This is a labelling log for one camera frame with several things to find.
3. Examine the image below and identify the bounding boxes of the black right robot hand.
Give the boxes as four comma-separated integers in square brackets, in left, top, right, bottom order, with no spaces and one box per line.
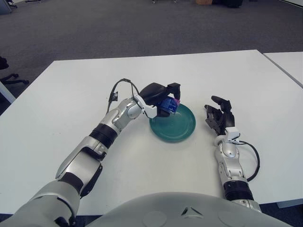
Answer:
[204,95,242,144]

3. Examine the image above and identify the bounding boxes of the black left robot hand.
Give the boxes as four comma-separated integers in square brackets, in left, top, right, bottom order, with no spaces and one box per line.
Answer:
[136,82,182,118]

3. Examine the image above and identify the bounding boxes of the purple blue gum pack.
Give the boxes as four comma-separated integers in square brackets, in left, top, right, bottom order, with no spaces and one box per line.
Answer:
[160,96,181,114]

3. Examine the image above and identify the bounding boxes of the teal round plate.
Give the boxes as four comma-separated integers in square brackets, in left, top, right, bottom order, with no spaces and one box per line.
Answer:
[149,104,196,143]

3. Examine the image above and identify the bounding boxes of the black bulky floor object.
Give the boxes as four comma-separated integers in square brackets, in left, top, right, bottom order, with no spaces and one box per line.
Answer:
[212,0,244,8]

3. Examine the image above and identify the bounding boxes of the grey robot torso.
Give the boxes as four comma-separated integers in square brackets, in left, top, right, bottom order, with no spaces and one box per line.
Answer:
[85,192,294,227]

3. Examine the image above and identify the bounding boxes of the white table leg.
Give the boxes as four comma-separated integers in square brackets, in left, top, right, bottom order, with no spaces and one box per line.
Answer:
[0,82,16,105]

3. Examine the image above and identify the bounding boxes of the black office chair base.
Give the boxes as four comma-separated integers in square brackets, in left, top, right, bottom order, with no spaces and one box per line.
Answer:
[0,56,29,86]

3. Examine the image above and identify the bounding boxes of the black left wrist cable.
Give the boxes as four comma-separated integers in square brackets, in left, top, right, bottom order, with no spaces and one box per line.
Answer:
[107,79,140,114]

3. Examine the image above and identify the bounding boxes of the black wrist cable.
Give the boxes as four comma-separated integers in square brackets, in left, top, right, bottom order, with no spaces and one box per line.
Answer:
[107,79,140,114]
[239,140,260,183]

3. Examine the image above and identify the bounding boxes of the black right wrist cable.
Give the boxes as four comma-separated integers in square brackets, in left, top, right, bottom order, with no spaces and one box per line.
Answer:
[239,140,260,183]

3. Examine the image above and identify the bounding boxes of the grey table frame beam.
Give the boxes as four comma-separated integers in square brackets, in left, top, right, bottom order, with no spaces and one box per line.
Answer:
[276,201,303,209]

